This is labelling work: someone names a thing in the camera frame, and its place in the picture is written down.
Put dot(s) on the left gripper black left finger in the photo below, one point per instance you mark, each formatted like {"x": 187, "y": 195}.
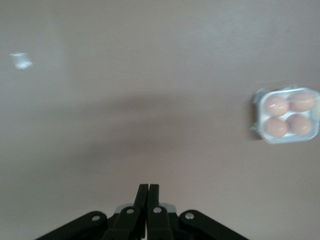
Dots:
{"x": 142, "y": 197}

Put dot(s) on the brown egg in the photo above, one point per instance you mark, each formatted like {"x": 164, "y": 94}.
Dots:
{"x": 300, "y": 124}
{"x": 276, "y": 106}
{"x": 301, "y": 101}
{"x": 276, "y": 127}

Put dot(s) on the clear plastic egg box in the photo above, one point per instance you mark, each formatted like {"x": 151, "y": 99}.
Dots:
{"x": 287, "y": 115}

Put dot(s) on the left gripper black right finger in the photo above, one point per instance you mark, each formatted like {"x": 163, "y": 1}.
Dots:
{"x": 153, "y": 197}

